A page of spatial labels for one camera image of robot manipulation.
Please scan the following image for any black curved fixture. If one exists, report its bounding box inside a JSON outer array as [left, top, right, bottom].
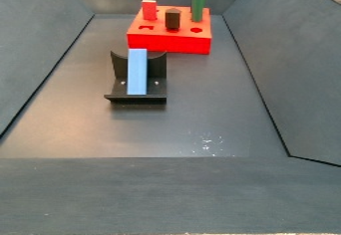
[[105, 49, 168, 105]]

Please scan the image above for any red shape sorter base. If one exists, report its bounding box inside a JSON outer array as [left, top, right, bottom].
[[127, 6, 212, 55]]

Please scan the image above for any brown triangular peg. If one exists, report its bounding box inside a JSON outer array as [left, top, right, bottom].
[[166, 8, 181, 30]]

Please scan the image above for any red rectangular peg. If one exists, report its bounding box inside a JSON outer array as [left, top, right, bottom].
[[142, 0, 158, 21]]

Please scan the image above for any green star peg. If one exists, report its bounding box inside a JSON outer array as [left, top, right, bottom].
[[190, 0, 205, 22]]

